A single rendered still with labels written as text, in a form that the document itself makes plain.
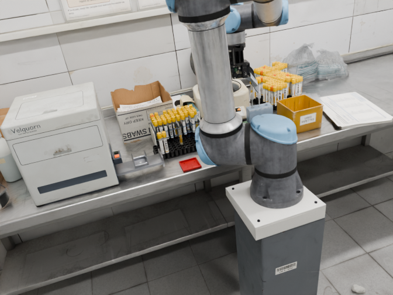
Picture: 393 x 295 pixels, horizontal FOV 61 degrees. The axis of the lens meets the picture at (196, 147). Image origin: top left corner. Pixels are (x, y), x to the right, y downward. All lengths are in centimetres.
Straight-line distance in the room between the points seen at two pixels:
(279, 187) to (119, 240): 116
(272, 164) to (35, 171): 73
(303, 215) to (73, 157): 71
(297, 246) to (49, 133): 81
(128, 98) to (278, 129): 97
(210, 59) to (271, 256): 57
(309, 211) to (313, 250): 18
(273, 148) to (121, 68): 102
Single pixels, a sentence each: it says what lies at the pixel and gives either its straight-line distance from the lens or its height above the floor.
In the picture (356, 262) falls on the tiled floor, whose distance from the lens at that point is 209.
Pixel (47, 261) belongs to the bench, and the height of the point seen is 27.
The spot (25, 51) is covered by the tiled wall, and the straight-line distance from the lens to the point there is 168.
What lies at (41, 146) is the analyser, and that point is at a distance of 111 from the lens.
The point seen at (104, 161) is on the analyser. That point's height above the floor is 98.
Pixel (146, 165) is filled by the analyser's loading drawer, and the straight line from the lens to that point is 119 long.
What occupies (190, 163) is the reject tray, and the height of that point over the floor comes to 88.
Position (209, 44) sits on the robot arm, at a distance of 76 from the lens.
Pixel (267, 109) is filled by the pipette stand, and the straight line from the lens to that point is 138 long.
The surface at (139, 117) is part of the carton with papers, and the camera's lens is 141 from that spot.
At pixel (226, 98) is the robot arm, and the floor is 123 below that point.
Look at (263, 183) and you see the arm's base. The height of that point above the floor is 98.
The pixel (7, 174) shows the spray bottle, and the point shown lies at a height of 91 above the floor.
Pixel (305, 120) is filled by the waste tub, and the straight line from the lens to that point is 137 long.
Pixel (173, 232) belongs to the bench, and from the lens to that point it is 184.
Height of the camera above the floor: 154
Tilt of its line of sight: 30 degrees down
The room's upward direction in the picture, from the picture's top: 8 degrees counter-clockwise
